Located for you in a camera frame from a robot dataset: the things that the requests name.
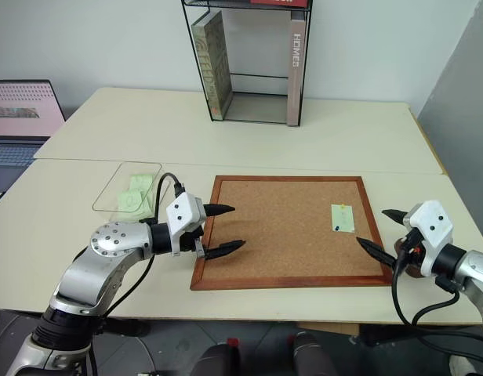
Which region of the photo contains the beige HOMES book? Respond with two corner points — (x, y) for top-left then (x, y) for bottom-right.
(286, 10), (307, 127)

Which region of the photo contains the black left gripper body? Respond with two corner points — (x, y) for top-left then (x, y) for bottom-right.
(178, 222), (208, 260)

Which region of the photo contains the open laptop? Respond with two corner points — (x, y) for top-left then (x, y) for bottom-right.
(0, 79), (67, 211)

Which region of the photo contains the wood framed cork board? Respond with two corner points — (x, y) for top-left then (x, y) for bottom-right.
(189, 175), (395, 291)

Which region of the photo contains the black wire shelf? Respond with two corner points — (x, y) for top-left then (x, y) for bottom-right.
(180, 0), (314, 128)

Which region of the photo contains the red book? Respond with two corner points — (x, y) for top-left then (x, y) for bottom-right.
(249, 0), (311, 9)

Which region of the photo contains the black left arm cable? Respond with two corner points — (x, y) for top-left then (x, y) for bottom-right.
(71, 172), (187, 319)

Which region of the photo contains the dark rounded shape red mark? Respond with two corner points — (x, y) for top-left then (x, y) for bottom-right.
(196, 338), (243, 376)

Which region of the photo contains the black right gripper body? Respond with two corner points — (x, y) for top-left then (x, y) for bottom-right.
(397, 219), (426, 272)

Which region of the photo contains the patterned grey book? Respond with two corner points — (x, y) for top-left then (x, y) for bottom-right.
(191, 9), (234, 121)

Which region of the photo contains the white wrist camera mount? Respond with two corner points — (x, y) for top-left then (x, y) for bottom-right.
(165, 193), (208, 258)
(403, 200), (455, 277)

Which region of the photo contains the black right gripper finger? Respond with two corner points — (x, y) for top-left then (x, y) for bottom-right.
(355, 236), (400, 269)
(381, 208), (410, 227)

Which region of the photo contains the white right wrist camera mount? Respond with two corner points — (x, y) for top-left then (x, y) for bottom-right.
(403, 200), (455, 277)

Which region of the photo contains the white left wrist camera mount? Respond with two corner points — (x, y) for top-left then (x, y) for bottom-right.
(165, 193), (208, 258)

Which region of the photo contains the black table crossbar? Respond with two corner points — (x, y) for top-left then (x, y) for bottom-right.
(358, 323), (483, 348)

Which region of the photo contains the large green paper note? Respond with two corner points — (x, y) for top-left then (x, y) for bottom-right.
(117, 189), (154, 215)

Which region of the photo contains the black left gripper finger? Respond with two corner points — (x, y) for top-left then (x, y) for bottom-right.
(201, 239), (248, 262)
(202, 203), (237, 218)

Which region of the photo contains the pale green paper note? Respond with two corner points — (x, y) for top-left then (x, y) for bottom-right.
(330, 203), (356, 233)

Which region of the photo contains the clear plastic tray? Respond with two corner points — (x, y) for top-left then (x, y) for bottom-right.
(92, 161), (163, 221)

